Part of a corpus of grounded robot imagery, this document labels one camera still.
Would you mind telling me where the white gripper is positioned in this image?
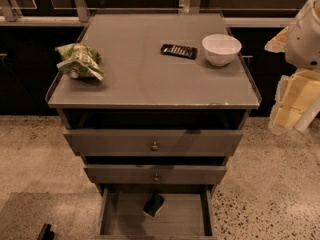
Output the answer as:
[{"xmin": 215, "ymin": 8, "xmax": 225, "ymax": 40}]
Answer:
[{"xmin": 264, "ymin": 0, "xmax": 320, "ymax": 135}]

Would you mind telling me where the green yellow sponge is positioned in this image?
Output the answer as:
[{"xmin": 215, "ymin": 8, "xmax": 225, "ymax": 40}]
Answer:
[{"xmin": 143, "ymin": 193, "xmax": 165, "ymax": 219}]

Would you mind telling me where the grey drawer cabinet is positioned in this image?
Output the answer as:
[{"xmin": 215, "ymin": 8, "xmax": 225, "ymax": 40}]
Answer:
[{"xmin": 44, "ymin": 13, "xmax": 262, "ymax": 240}]

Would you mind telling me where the grey bottom drawer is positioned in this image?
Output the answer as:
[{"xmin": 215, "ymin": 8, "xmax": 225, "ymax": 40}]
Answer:
[{"xmin": 95, "ymin": 188, "xmax": 218, "ymax": 240}]

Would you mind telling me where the grey drawer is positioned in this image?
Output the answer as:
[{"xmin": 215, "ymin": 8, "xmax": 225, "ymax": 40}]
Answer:
[
  {"xmin": 95, "ymin": 188, "xmax": 218, "ymax": 240},
  {"xmin": 84, "ymin": 165, "xmax": 226, "ymax": 185},
  {"xmin": 64, "ymin": 129, "xmax": 242, "ymax": 157}
]

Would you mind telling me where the grey middle drawer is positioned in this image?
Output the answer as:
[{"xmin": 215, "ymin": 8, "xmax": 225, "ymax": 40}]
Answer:
[{"xmin": 84, "ymin": 165, "xmax": 226, "ymax": 185}]

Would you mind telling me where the grey top drawer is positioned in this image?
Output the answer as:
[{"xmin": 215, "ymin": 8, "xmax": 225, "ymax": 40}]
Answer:
[{"xmin": 64, "ymin": 129, "xmax": 242, "ymax": 157}]

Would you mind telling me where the white pillar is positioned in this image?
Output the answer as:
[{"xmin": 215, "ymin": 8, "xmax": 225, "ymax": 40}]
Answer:
[{"xmin": 294, "ymin": 98, "xmax": 320, "ymax": 132}]

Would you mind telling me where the white bowl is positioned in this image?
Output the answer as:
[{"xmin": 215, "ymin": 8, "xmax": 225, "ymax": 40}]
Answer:
[{"xmin": 202, "ymin": 34, "xmax": 242, "ymax": 66}]

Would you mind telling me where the black snack bar packet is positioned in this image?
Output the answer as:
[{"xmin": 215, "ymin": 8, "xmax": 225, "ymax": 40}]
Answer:
[{"xmin": 161, "ymin": 44, "xmax": 197, "ymax": 60}]

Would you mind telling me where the green chip bag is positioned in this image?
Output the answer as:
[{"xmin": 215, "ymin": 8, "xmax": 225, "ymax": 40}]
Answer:
[{"xmin": 55, "ymin": 43, "xmax": 104, "ymax": 81}]

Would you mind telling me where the metal window railing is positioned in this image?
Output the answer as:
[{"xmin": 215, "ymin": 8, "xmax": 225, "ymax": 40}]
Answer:
[{"xmin": 0, "ymin": 0, "xmax": 308, "ymax": 27}]

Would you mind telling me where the black object at floor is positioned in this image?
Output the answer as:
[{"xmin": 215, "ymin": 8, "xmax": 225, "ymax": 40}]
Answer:
[{"xmin": 37, "ymin": 224, "xmax": 54, "ymax": 240}]

